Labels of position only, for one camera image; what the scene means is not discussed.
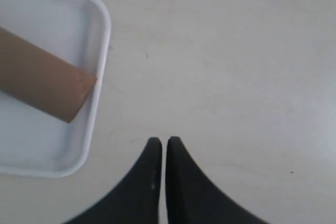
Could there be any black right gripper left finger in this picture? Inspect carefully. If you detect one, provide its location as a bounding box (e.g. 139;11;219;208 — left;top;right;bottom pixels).
68;137;162;223

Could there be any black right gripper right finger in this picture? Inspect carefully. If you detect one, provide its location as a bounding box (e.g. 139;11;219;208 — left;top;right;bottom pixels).
165;136;266;223

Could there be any brown cardboard tube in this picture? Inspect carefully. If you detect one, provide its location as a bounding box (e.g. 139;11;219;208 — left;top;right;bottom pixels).
1;28;97;123

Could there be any white rectangular tray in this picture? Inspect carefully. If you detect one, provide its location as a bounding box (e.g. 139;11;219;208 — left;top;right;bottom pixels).
1;0;111;178

